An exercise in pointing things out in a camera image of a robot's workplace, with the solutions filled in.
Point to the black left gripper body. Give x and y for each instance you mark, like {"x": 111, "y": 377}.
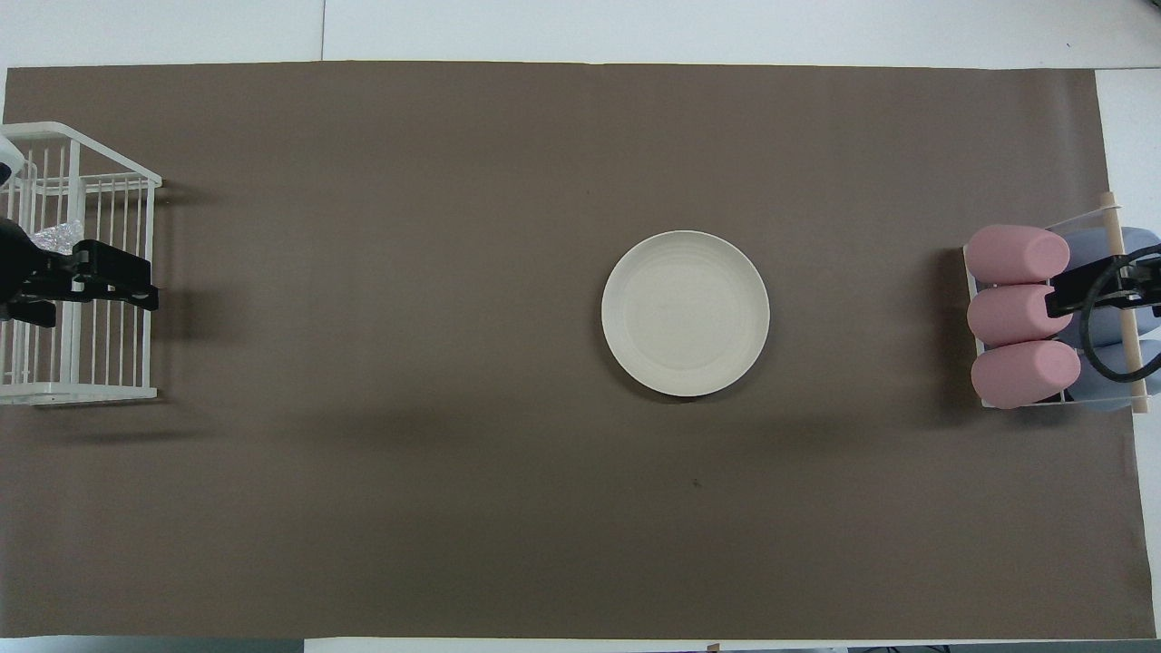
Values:
{"x": 23, "y": 272}

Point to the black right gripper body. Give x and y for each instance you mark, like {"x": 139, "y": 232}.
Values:
{"x": 1138, "y": 279}

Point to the silver mesh sponge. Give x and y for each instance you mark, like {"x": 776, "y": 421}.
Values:
{"x": 56, "y": 238}

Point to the white round plate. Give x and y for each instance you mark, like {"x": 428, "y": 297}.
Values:
{"x": 685, "y": 313}

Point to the cup rack with wooden rod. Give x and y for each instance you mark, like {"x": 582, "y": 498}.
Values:
{"x": 1125, "y": 345}

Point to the pink plastic cup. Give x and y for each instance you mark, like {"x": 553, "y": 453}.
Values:
{"x": 1007, "y": 315}
{"x": 1020, "y": 374}
{"x": 1011, "y": 254}

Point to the brown table mat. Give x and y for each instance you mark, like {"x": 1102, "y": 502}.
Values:
{"x": 453, "y": 363}

